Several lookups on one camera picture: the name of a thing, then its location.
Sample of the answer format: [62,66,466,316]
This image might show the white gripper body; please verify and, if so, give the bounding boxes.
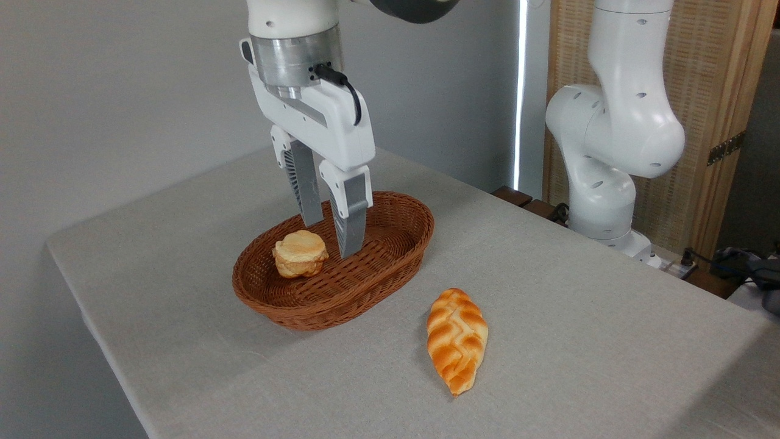
[239,38,376,173]

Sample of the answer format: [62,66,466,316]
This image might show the dark wooden slats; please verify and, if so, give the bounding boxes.
[491,185,570,227]

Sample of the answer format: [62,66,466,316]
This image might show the black power cable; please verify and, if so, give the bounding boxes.
[681,247,762,287]

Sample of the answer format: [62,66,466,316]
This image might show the grey bag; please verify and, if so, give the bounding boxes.
[746,256,780,316]

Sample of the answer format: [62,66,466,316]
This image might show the brown oval wicker basket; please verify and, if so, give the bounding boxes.
[232,191,436,332]

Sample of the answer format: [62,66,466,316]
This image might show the wooden bamboo folding screen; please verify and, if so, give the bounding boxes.
[542,0,780,260]

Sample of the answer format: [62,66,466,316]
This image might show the metal screen hinge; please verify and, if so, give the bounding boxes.
[707,130,746,166]

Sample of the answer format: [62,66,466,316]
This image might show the round puffy bread bun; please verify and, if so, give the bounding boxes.
[272,230,330,279]

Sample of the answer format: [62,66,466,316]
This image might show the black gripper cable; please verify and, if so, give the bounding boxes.
[312,63,363,126]

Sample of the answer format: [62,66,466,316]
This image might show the long braided bread loaf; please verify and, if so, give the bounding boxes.
[426,288,489,397]

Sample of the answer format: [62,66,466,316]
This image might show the grey tablecloth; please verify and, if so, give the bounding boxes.
[46,146,780,439]

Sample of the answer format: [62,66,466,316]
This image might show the white power strip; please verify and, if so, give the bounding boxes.
[661,259,698,280]

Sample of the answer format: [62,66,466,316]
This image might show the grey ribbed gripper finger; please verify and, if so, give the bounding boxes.
[270,125,325,228]
[319,160,374,260]

